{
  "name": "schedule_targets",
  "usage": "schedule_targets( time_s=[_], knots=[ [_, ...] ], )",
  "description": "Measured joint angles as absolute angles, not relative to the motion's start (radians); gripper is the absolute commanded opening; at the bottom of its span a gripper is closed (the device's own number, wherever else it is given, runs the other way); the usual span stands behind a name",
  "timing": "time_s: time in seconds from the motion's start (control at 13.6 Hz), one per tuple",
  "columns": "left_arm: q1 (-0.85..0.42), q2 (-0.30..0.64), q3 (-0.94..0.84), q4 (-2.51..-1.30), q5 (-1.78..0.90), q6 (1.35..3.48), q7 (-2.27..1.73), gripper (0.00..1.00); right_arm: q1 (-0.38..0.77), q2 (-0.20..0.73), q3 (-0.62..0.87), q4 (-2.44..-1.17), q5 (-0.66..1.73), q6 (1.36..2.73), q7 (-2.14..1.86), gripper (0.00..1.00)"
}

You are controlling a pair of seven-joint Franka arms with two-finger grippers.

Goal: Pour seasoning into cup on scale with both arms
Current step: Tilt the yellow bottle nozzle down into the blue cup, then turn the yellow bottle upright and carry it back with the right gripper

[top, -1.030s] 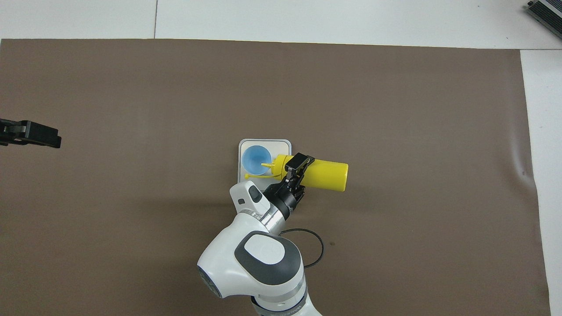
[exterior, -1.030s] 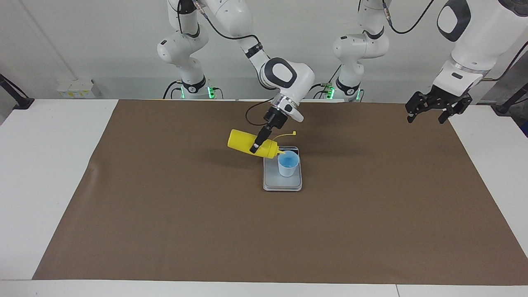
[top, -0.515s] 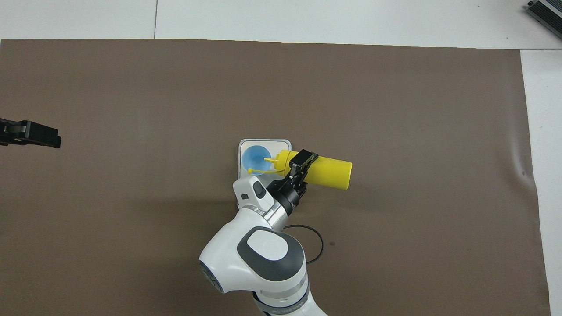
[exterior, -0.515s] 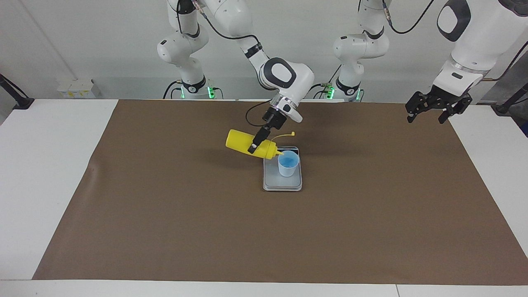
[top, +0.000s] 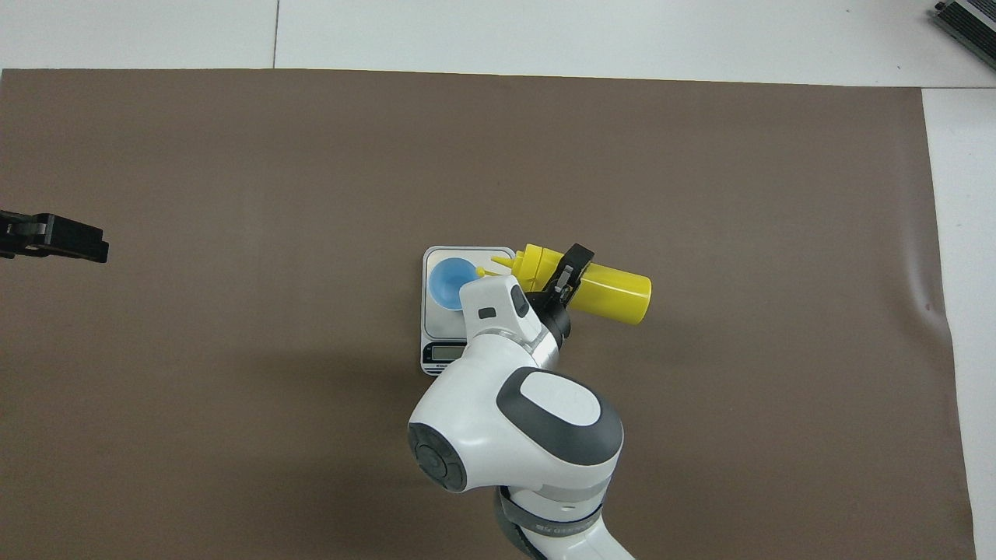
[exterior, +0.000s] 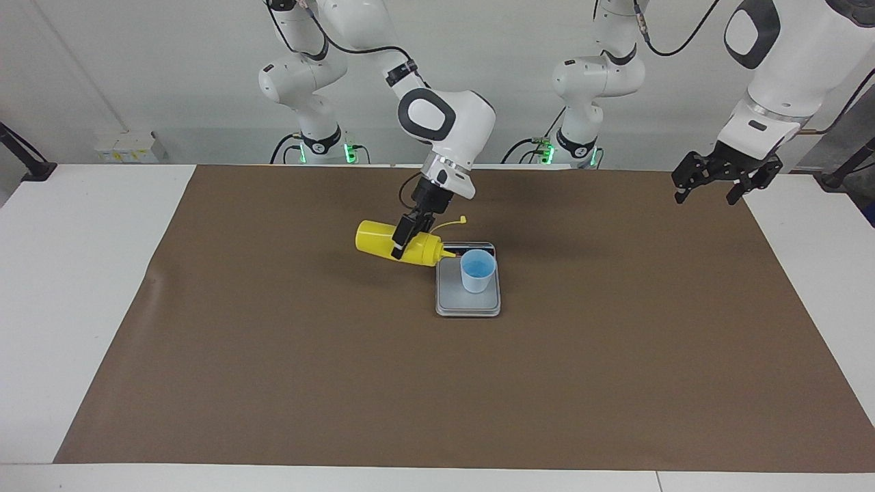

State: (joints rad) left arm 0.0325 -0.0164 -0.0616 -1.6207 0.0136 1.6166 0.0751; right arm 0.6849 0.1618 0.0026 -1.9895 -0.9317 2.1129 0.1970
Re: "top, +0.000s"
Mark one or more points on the yellow squeeze bottle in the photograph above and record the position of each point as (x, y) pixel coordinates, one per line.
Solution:
(615, 295)

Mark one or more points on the brown table mat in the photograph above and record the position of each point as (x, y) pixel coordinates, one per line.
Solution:
(233, 428)

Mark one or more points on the grey ribbed metal device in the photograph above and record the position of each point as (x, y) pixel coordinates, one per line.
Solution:
(973, 27)

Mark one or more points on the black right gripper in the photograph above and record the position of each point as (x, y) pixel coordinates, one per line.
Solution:
(554, 317)

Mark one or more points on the light blue paper cup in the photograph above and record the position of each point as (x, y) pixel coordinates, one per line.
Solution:
(447, 281)

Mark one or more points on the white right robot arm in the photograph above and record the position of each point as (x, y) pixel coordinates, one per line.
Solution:
(537, 435)

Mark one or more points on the silver digital kitchen scale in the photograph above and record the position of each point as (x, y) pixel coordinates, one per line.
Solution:
(434, 323)

